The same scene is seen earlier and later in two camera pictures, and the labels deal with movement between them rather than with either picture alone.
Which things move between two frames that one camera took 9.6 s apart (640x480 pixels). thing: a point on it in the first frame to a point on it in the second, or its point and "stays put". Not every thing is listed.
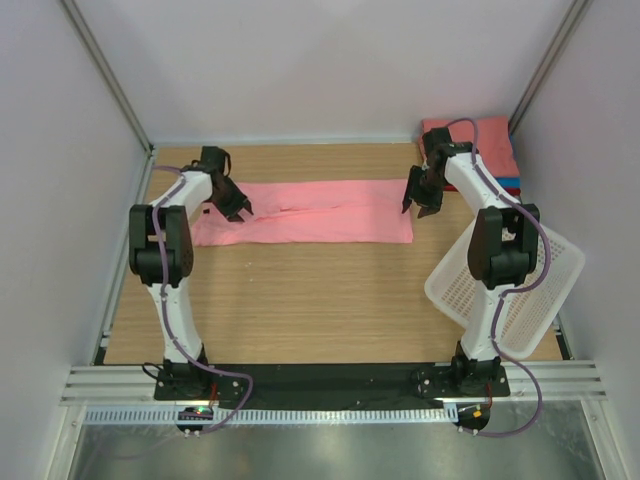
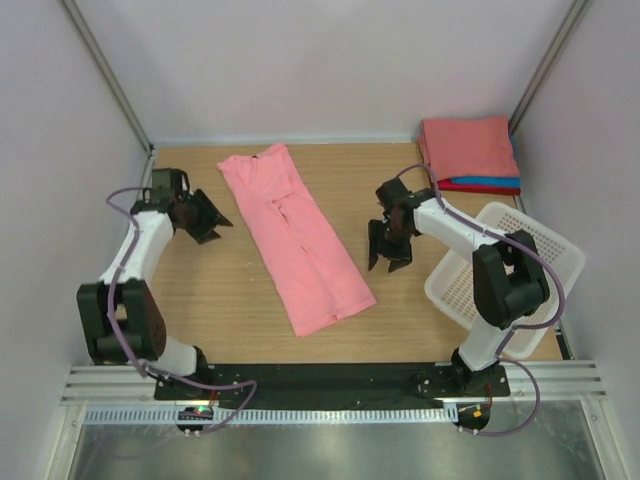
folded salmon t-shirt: [493, 137] stays put
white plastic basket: [528, 311] stays put
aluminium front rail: [558, 381] stays put
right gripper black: [430, 205] to [398, 257]
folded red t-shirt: [512, 192] stays put
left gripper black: [239, 202] to [194, 198]
